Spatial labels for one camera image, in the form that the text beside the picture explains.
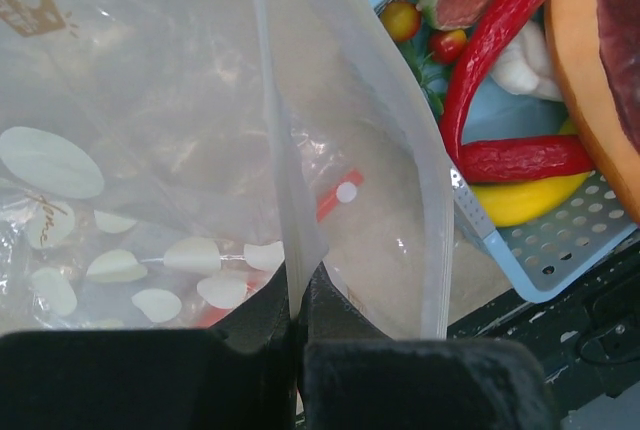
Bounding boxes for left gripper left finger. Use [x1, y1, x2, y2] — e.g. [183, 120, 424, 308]
[1, 277, 293, 429]

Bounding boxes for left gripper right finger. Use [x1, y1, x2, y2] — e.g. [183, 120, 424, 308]
[299, 267, 558, 429]

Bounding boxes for polka dot zip bag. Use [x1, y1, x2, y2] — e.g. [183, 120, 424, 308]
[0, 0, 456, 341]

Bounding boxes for red zipper clear bag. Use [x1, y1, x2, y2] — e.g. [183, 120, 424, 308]
[196, 169, 364, 328]

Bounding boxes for yellow pepper piece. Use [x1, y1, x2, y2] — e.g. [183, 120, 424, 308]
[470, 120, 592, 227]

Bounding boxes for red chili pepper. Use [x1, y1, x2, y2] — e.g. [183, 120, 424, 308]
[439, 0, 545, 168]
[458, 135, 595, 184]

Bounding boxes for cherry tomato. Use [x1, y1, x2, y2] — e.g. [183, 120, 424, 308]
[379, 0, 421, 43]
[428, 29, 467, 65]

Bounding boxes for white garlic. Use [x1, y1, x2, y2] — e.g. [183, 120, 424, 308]
[490, 21, 563, 102]

